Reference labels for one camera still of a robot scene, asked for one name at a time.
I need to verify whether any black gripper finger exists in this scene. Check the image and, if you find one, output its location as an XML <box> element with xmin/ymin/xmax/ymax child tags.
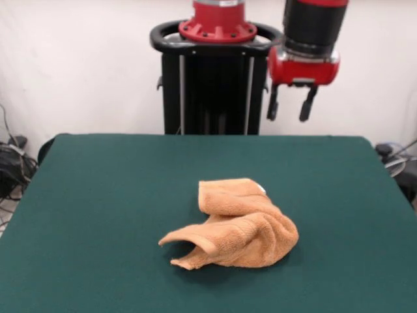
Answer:
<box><xmin>266</xmin><ymin>83</ymin><xmax>280</xmax><ymax>121</ymax></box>
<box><xmin>298</xmin><ymin>85</ymin><xmax>319</xmax><ymax>123</ymax></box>

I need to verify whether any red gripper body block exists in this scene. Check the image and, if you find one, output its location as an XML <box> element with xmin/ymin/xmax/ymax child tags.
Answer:
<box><xmin>267</xmin><ymin>45</ymin><xmax>341</xmax><ymax>87</ymax></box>

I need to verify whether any orange terry towel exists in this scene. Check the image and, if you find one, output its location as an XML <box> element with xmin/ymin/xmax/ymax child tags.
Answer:
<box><xmin>158</xmin><ymin>177</ymin><xmax>300</xmax><ymax>271</ymax></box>

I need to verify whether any dark green table cloth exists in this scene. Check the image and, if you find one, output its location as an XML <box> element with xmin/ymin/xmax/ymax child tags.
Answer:
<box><xmin>0</xmin><ymin>133</ymin><xmax>417</xmax><ymax>313</ymax></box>

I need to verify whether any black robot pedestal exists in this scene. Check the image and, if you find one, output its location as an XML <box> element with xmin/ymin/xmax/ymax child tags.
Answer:
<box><xmin>149</xmin><ymin>20</ymin><xmax>286</xmax><ymax>135</ymax></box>

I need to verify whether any black cable tangle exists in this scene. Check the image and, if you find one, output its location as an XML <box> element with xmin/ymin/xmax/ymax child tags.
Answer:
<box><xmin>0</xmin><ymin>104</ymin><xmax>40</xmax><ymax>235</ymax></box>

